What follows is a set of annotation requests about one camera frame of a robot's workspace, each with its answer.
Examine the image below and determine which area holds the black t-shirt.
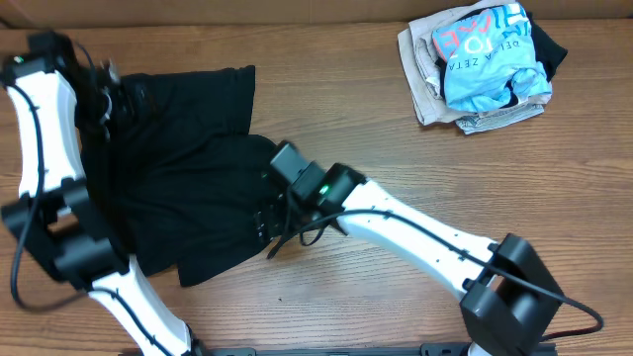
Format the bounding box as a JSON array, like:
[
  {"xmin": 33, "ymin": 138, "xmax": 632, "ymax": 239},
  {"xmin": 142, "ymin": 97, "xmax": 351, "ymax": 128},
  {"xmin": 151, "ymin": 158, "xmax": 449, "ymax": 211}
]
[{"xmin": 82, "ymin": 65, "xmax": 282, "ymax": 287}]

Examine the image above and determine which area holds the beige folded garment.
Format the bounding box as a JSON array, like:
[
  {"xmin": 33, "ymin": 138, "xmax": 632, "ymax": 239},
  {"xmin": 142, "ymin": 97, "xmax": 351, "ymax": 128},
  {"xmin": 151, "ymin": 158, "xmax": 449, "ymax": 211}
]
[{"xmin": 398, "ymin": 0, "xmax": 512, "ymax": 126}]

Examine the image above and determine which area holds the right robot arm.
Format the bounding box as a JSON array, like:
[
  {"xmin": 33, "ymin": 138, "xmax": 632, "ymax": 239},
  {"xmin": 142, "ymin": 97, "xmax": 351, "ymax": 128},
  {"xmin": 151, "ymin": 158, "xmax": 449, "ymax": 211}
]
[{"xmin": 268, "ymin": 140, "xmax": 562, "ymax": 356}]

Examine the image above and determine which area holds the grey patterned folded garment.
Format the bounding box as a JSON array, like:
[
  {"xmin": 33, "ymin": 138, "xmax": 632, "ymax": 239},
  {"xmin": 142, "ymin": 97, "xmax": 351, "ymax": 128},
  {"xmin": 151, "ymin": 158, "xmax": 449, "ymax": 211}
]
[{"xmin": 455, "ymin": 94, "xmax": 552, "ymax": 134}]

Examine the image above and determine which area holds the light blue printed t-shirt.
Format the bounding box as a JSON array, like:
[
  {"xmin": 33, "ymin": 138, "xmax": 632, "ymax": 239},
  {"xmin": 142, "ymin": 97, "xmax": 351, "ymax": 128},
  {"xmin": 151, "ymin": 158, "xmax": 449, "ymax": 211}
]
[{"xmin": 431, "ymin": 3, "xmax": 553, "ymax": 114}]

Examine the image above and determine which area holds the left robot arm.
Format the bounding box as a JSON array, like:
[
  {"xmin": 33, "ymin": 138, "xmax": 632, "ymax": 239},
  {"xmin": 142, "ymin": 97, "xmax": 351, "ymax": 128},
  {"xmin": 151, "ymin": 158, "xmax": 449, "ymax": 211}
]
[{"xmin": 1, "ymin": 31, "xmax": 205, "ymax": 355}]

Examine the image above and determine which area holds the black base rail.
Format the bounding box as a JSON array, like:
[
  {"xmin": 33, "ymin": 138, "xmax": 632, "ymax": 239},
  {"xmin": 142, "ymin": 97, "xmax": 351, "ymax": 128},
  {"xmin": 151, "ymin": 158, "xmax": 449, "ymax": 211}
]
[{"xmin": 118, "ymin": 341, "xmax": 560, "ymax": 356}]

